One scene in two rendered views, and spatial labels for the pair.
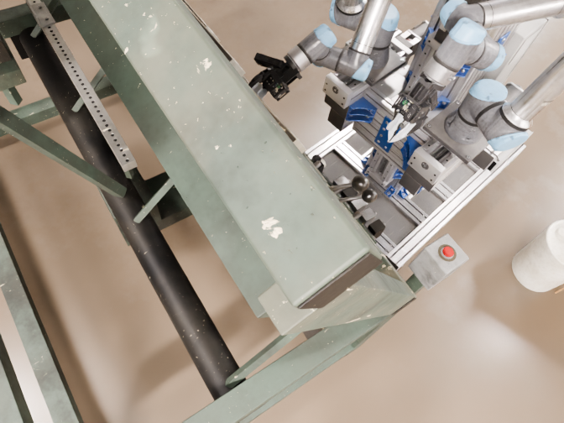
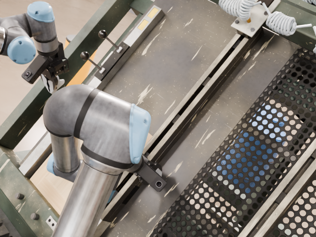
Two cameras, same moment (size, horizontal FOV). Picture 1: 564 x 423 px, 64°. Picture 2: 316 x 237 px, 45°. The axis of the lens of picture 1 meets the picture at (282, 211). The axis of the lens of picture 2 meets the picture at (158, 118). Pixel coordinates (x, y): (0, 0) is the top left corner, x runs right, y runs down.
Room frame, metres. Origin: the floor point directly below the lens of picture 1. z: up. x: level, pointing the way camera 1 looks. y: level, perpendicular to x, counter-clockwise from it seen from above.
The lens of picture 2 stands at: (2.20, -0.18, 1.98)
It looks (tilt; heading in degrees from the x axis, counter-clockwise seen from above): 24 degrees down; 166
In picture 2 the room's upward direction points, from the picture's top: 23 degrees clockwise
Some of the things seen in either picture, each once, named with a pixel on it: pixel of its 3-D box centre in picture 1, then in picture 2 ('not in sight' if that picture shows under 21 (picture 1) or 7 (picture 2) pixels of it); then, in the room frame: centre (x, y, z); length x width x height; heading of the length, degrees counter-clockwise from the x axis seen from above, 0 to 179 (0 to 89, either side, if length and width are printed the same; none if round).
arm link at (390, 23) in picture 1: (380, 23); not in sight; (1.56, -0.24, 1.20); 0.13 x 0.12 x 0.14; 75
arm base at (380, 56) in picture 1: (373, 47); not in sight; (1.56, -0.25, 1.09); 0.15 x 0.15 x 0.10
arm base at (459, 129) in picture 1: (468, 120); not in sight; (1.25, -0.64, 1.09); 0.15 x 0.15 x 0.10
